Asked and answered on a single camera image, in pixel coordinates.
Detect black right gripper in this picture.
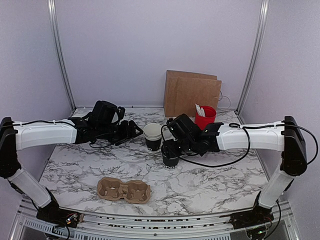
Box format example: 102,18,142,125
163,138,198,159

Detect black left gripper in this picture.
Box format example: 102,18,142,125
97,119,144,146

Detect black paper coffee cup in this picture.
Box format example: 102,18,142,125
161,150,179,170

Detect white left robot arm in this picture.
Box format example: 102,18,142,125
0,117,143,223

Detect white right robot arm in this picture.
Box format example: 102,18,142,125
161,114,308,224

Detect stacked black paper cups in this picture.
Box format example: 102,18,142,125
143,123,162,152

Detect white wrapped stirrers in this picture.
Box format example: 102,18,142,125
195,104,206,117

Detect red plastic cup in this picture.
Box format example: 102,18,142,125
195,105,217,130

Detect brown paper bag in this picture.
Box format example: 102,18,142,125
164,70,222,118

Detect brown cardboard cup carrier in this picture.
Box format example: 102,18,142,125
96,177,151,204

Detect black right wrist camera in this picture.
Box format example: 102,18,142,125
166,113,202,141

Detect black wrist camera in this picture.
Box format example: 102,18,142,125
88,100,126,127
166,113,202,141

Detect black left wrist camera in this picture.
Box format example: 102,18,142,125
88,100,126,127

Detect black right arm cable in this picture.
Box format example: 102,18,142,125
161,122,318,168

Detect white cable behind bag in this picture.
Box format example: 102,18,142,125
218,90,232,110

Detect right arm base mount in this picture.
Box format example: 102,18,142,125
229,208,274,230

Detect aluminium front rail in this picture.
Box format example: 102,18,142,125
8,198,301,240

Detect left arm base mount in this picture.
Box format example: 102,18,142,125
36,207,82,228

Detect left aluminium frame post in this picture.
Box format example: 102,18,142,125
47,0,76,112

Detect aluminium frame post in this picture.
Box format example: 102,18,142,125
47,0,76,112
235,0,270,115

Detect right aluminium frame post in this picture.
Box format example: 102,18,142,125
235,0,270,115

